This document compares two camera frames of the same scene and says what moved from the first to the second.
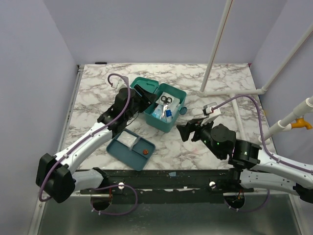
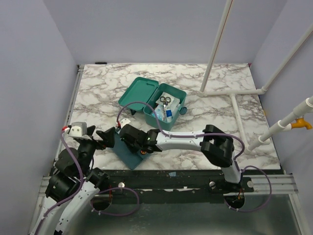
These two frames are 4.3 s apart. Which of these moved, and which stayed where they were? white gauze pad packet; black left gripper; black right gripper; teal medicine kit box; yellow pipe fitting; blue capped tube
Moved: black right gripper; black left gripper
Stayed: yellow pipe fitting; white gauze pad packet; teal medicine kit box; blue capped tube
